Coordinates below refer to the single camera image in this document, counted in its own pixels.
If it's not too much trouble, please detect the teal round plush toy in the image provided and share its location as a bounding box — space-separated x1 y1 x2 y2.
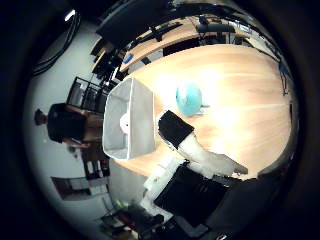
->
175 82 210 117

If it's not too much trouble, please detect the white rectangular container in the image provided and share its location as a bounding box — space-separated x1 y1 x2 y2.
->
102 77 157 161

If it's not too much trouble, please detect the cluttered work table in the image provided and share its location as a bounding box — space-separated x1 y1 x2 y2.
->
99 198 165 240

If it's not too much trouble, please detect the small white pink toy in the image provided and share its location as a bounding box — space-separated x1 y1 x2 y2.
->
119 112 131 136

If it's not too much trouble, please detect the dark low bookshelf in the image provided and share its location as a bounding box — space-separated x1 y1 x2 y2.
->
81 149 111 181

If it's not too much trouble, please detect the person in black shirt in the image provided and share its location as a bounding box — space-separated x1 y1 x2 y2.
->
34 103 104 149

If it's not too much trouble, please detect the wooden desk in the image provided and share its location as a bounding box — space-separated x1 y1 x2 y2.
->
119 16 241 73

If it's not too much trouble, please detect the black office chair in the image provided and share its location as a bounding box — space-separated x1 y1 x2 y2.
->
195 16 236 44

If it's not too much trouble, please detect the large black screen panel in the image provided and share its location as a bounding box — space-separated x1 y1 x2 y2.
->
95 0 176 48

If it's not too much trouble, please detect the ceiling light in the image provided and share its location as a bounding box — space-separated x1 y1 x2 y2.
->
64 9 77 22

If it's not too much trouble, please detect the brown wall cabinet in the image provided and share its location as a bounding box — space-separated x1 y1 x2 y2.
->
51 175 110 202

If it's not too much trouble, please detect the black wire rack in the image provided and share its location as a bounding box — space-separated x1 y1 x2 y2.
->
65 76 110 114

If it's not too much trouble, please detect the black cable bundle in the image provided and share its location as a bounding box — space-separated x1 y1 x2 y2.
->
31 9 82 76

